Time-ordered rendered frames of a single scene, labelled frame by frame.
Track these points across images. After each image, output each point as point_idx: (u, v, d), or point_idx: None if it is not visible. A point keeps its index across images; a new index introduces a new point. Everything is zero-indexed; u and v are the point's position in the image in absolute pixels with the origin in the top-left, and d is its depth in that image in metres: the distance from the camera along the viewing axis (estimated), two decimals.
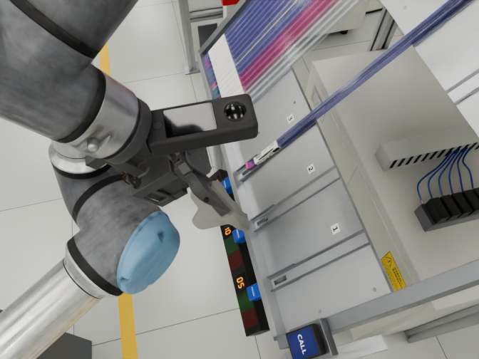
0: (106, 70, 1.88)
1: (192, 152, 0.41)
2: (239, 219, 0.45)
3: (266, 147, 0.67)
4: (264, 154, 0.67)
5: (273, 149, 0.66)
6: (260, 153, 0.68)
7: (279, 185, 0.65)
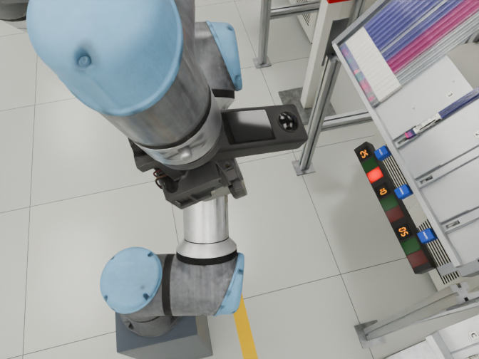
0: None
1: (234, 157, 0.39)
2: None
3: (428, 119, 0.81)
4: (425, 125, 0.81)
5: (435, 120, 0.80)
6: (420, 124, 0.82)
7: (443, 149, 0.79)
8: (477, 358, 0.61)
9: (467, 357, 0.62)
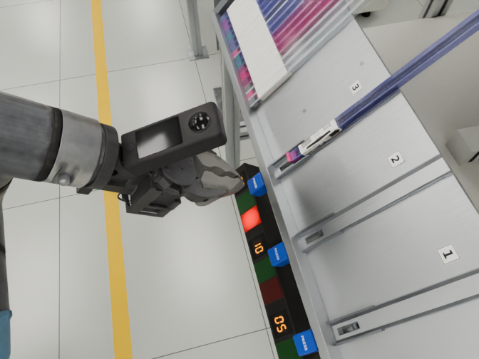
0: (100, 56, 1.68)
1: (172, 166, 0.42)
2: (235, 188, 0.49)
3: (319, 129, 0.47)
4: (315, 140, 0.47)
5: (330, 131, 0.45)
6: (308, 138, 0.47)
7: (341, 184, 0.44)
8: None
9: None
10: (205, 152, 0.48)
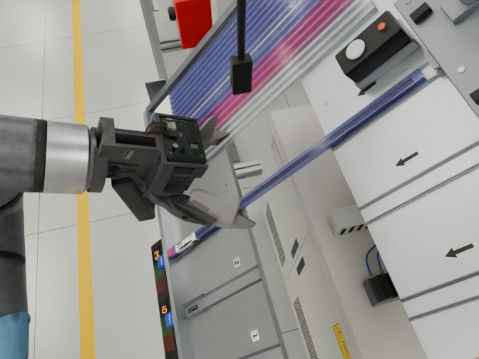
0: (80, 98, 1.85)
1: None
2: None
3: (186, 237, 0.66)
4: (184, 245, 0.66)
5: (192, 241, 0.64)
6: (180, 241, 0.67)
7: (209, 273, 0.62)
8: None
9: None
10: (196, 214, 0.45)
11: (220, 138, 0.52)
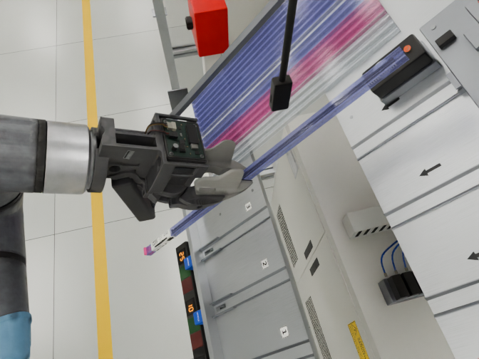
0: (92, 102, 1.89)
1: None
2: (224, 165, 0.52)
3: (162, 234, 0.62)
4: (159, 242, 0.62)
5: (167, 238, 0.61)
6: (156, 239, 0.63)
7: (237, 273, 0.66)
8: None
9: None
10: (204, 198, 0.47)
11: None
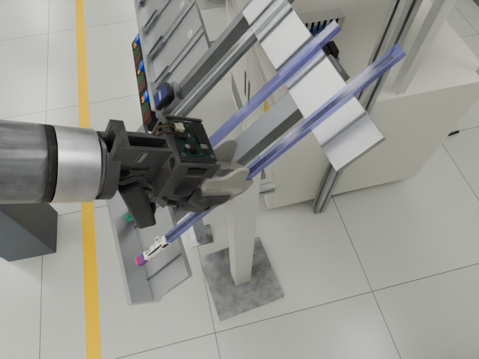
0: (80, 16, 2.17)
1: None
2: (223, 166, 0.51)
3: (155, 242, 0.60)
4: (152, 251, 0.60)
5: (162, 245, 0.59)
6: (149, 248, 0.61)
7: (166, 23, 0.94)
8: None
9: None
10: (209, 199, 0.46)
11: None
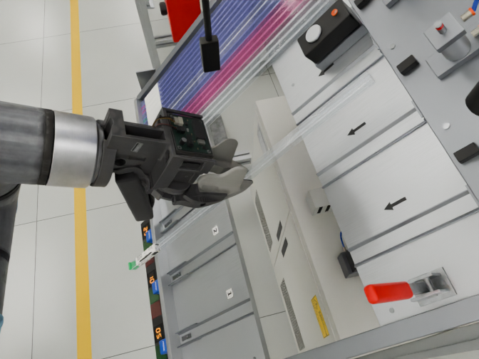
0: (77, 92, 1.91)
1: None
2: (224, 165, 0.52)
3: None
4: None
5: None
6: None
7: (191, 242, 0.67)
8: (140, 256, 0.64)
9: (137, 257, 0.65)
10: (206, 196, 0.47)
11: None
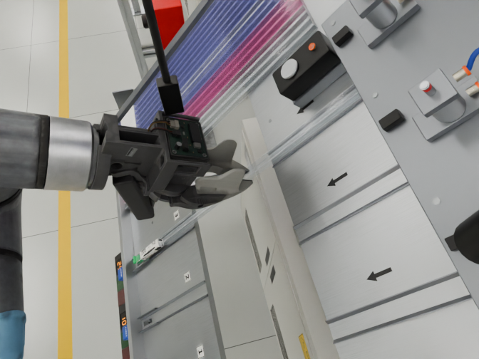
0: (64, 102, 1.85)
1: None
2: (224, 164, 0.52)
3: None
4: None
5: None
6: None
7: (162, 286, 0.62)
8: (145, 251, 0.65)
9: (141, 251, 0.66)
10: (204, 197, 0.47)
11: None
